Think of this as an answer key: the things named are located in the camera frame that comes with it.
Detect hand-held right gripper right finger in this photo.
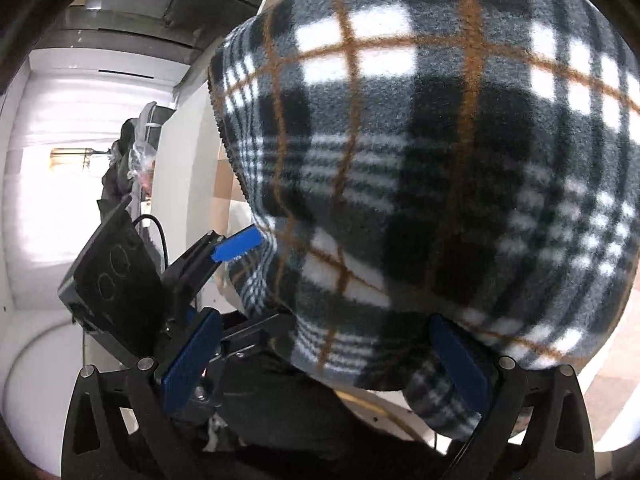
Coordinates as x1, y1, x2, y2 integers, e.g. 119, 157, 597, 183
429, 314, 597, 480

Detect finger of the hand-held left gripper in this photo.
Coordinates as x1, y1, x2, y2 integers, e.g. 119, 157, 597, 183
217, 311, 297, 361
162, 225, 262, 321

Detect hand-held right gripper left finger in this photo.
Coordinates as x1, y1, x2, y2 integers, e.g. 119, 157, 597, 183
61, 308, 226, 480

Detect plaid fleece garment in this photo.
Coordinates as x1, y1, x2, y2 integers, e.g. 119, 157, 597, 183
207, 0, 640, 443

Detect dark hanging clothes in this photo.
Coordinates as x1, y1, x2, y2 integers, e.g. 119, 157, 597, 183
97, 102, 173, 213

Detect white sheer curtain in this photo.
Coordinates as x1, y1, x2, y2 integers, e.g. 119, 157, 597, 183
0, 52, 178, 311

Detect dark glass wardrobe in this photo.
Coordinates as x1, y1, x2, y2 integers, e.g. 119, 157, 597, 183
50, 0, 273, 61

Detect black cable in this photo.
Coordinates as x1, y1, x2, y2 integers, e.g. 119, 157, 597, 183
132, 214, 169, 272

